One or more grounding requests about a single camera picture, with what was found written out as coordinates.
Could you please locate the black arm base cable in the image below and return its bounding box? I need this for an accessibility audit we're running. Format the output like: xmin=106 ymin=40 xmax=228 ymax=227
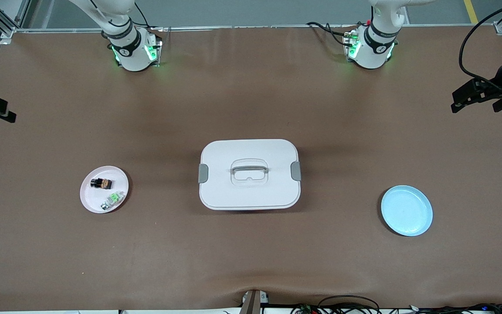
xmin=307 ymin=21 xmax=357 ymax=47
xmin=134 ymin=3 xmax=149 ymax=29

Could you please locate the grey box lid handle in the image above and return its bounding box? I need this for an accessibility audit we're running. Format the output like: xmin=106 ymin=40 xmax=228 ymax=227
xmin=231 ymin=160 xmax=269 ymax=176

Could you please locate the light blue round plate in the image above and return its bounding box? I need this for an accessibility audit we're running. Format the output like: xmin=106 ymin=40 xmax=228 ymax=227
xmin=381 ymin=185 xmax=433 ymax=237

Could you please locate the mounting post with bracket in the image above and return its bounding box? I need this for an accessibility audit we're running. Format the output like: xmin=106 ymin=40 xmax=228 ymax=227
xmin=239 ymin=289 xmax=270 ymax=314

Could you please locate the black floor cable bundle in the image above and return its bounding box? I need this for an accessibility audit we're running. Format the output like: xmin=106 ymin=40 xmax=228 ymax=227
xmin=412 ymin=303 xmax=502 ymax=314
xmin=292 ymin=295 xmax=382 ymax=314

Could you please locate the green and white switch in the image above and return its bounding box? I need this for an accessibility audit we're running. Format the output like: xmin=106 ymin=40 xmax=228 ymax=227
xmin=100 ymin=191 xmax=125 ymax=211

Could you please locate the silver table edge rail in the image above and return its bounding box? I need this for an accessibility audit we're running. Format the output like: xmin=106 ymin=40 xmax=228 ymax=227
xmin=14 ymin=25 xmax=502 ymax=34

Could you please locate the pink round plate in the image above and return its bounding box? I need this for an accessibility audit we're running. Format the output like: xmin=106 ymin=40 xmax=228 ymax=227
xmin=80 ymin=165 xmax=129 ymax=214

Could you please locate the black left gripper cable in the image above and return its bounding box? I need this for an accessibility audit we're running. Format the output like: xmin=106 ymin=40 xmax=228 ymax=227
xmin=459 ymin=0 xmax=502 ymax=94

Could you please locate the yellow floor tape strip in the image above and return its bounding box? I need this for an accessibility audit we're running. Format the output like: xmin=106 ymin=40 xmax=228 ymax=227
xmin=464 ymin=0 xmax=481 ymax=24

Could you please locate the brown table cover sheet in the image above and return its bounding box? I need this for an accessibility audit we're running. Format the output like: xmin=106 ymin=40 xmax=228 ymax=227
xmin=0 ymin=26 xmax=502 ymax=311

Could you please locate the white lidded storage box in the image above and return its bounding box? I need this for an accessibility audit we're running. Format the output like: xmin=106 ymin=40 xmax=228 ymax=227
xmin=199 ymin=139 xmax=302 ymax=211

